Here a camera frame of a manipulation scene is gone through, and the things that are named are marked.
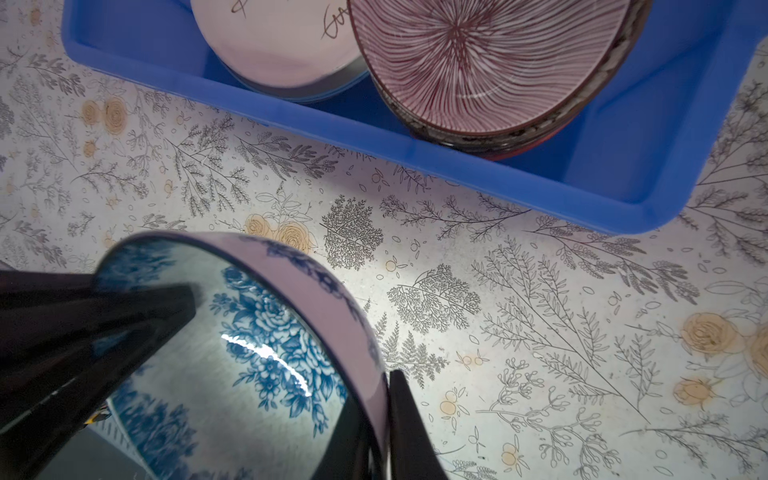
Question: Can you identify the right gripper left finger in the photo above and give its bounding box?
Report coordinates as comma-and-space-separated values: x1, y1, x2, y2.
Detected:
1, 270, 196, 479

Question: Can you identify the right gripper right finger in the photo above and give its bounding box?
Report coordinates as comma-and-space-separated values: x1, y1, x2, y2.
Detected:
389, 370, 447, 480

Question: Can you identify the blue white speckled bowl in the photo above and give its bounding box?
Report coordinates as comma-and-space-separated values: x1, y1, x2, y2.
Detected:
95, 232, 388, 479

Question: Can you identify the cream floral plate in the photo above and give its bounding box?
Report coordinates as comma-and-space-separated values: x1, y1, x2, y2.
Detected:
190, 0, 368, 103

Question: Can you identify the purple striped bowl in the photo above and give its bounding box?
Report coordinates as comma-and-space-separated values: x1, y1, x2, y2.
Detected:
348, 1, 651, 143

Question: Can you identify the blue plastic bin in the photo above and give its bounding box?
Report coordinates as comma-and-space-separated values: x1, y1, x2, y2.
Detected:
61, 1, 767, 234

